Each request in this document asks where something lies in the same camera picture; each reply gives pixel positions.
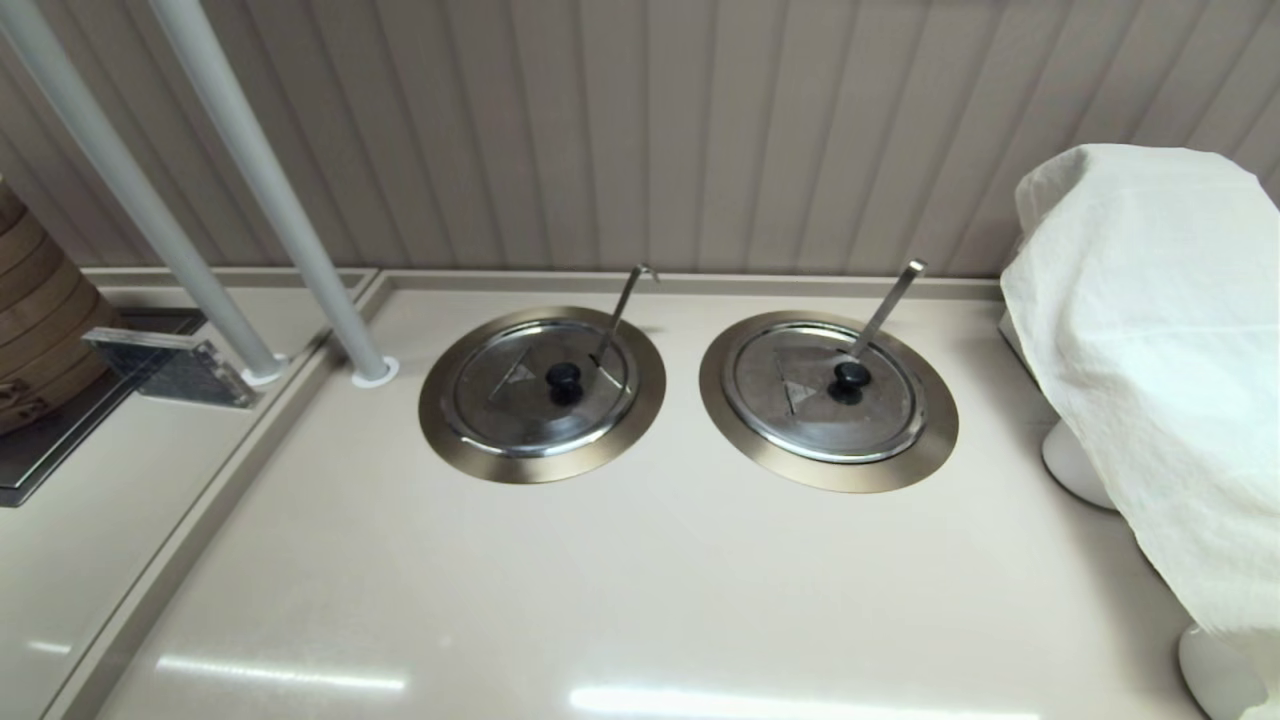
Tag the steel pot lid black knob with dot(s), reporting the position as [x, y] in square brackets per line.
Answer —
[520, 410]
[800, 420]

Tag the white metal pole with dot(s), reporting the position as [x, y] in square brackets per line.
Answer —
[110, 165]
[260, 165]

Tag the white round appliance foot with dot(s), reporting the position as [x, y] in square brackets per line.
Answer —
[1215, 675]
[1070, 465]

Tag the white cloth cover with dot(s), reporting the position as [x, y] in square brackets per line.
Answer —
[1150, 350]

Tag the bamboo steamer stack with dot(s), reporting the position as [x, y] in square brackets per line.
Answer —
[40, 300]

